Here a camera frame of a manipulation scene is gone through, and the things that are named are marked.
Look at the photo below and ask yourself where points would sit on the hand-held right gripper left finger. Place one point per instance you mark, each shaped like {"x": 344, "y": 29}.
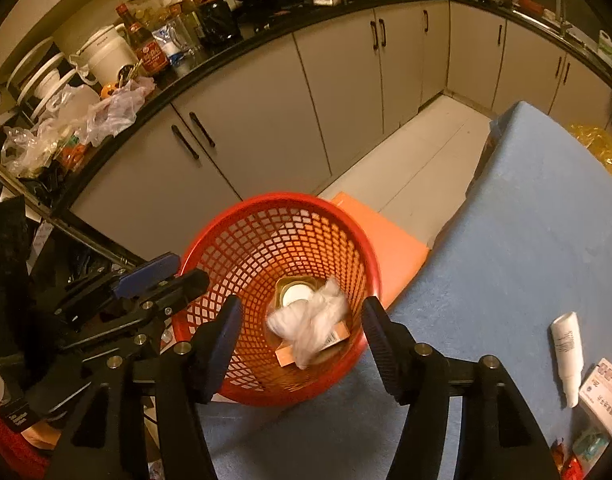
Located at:
{"x": 221, "y": 345}

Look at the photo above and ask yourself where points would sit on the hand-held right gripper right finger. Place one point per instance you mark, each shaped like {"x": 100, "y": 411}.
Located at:
{"x": 385, "y": 355}

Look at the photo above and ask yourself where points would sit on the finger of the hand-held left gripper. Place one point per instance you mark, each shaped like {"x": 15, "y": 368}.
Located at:
{"x": 186, "y": 285}
{"x": 146, "y": 272}

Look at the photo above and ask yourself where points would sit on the small orange carton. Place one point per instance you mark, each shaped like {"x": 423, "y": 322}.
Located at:
{"x": 285, "y": 356}

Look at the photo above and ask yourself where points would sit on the white tissue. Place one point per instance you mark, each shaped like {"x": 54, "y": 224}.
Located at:
{"x": 311, "y": 320}

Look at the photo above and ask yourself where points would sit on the round glass jar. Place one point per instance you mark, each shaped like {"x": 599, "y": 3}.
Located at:
{"x": 296, "y": 292}

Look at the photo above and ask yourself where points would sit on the red mesh basket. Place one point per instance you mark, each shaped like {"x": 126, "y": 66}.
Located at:
{"x": 266, "y": 240}

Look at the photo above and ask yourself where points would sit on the white squeeze tube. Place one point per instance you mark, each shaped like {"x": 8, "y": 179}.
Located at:
{"x": 568, "y": 350}

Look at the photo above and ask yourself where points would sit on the red snack packet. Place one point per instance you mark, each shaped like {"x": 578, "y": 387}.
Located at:
{"x": 565, "y": 462}

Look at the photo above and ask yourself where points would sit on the white medicine box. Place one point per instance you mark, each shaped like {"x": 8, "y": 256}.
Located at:
{"x": 603, "y": 390}

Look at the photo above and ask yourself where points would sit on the teal snack packet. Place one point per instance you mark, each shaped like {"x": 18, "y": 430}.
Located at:
{"x": 588, "y": 447}

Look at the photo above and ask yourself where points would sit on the orange stool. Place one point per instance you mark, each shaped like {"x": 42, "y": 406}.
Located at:
{"x": 395, "y": 255}

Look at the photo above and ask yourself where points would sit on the clear plastic bag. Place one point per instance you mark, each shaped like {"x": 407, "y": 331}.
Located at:
{"x": 26, "y": 145}

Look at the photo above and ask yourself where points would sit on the pink plastic bag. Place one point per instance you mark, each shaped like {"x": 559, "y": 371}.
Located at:
{"x": 116, "y": 105}

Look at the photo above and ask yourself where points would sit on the blue tablecloth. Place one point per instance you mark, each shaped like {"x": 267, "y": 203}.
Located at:
{"x": 510, "y": 235}

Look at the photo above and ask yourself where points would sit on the orange fruit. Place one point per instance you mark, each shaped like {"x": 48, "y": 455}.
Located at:
{"x": 108, "y": 91}

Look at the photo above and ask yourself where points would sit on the white kitchen base cabinet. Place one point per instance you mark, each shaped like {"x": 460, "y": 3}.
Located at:
{"x": 266, "y": 110}

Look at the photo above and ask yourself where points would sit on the white plates in rack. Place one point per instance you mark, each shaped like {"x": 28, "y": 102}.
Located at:
{"x": 36, "y": 75}

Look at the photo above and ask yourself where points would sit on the white electric kettle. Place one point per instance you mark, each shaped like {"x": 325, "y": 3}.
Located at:
{"x": 108, "y": 57}

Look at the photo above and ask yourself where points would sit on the red label sauce bottle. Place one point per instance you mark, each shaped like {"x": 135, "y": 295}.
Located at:
{"x": 143, "y": 42}

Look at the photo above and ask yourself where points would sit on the blue white packet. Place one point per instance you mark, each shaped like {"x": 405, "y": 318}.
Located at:
{"x": 163, "y": 40}

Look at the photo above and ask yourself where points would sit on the dark yellow cap oil bottle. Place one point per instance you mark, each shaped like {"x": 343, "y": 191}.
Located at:
{"x": 211, "y": 5}

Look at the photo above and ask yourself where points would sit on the yellow plastic bag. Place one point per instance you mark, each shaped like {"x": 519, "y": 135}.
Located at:
{"x": 600, "y": 145}

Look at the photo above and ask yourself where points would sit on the white green label bottle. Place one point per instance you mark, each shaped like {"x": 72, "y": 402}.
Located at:
{"x": 607, "y": 47}

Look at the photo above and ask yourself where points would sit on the chrome faucet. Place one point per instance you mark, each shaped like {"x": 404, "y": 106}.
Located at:
{"x": 560, "y": 5}

